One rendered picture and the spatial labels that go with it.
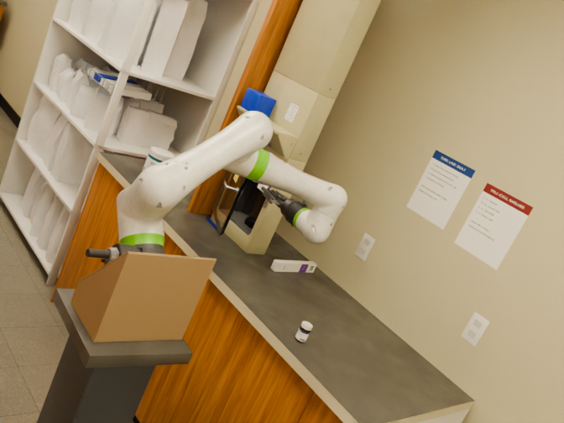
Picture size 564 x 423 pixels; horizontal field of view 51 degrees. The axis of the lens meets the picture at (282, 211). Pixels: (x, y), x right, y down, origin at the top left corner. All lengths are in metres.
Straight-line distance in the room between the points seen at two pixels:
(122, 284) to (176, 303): 0.20
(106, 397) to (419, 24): 2.01
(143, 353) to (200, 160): 0.56
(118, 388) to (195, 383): 0.69
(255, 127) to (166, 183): 0.38
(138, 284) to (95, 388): 0.35
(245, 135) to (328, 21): 0.91
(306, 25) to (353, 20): 0.25
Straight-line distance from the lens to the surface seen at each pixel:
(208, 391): 2.45
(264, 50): 2.75
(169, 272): 1.67
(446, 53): 2.73
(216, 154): 1.75
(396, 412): 2.08
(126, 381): 1.87
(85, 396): 1.85
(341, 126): 2.96
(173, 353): 1.79
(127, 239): 1.74
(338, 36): 2.52
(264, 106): 2.63
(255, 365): 2.24
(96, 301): 1.71
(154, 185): 1.62
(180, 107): 4.01
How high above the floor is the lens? 1.88
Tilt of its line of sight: 15 degrees down
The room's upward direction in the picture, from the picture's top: 25 degrees clockwise
